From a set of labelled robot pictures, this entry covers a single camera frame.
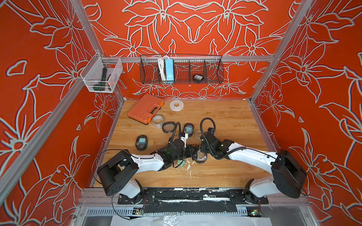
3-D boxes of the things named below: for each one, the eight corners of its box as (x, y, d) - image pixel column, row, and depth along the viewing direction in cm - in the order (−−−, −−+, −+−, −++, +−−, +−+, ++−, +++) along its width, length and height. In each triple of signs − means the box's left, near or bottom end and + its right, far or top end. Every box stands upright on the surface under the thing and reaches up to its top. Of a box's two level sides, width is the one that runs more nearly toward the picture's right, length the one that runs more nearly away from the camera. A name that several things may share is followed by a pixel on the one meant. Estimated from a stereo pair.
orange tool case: (128, 117, 109) (126, 113, 105) (147, 97, 124) (146, 93, 120) (147, 126, 104) (146, 122, 100) (164, 104, 119) (164, 100, 114)
